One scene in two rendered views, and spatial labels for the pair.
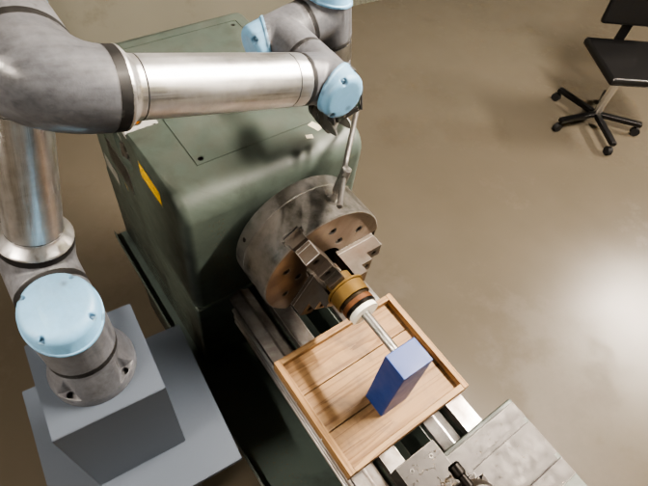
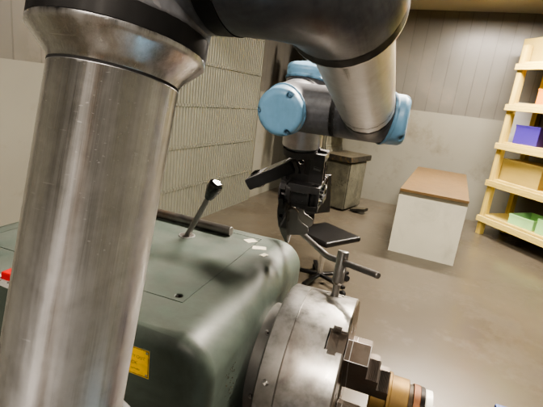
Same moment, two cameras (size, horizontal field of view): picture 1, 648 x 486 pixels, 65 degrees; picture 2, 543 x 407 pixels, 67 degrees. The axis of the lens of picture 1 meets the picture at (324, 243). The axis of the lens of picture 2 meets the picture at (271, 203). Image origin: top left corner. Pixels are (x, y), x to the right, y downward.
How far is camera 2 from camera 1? 0.66 m
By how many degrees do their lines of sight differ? 44
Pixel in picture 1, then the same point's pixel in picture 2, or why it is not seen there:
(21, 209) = (103, 317)
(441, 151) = not seen: hidden behind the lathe
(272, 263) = (327, 387)
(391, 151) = not seen: hidden behind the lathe
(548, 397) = not seen: outside the picture
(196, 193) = (207, 328)
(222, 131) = (178, 270)
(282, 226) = (313, 335)
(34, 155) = (157, 172)
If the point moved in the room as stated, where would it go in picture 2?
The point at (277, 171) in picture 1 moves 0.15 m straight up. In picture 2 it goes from (262, 288) to (271, 211)
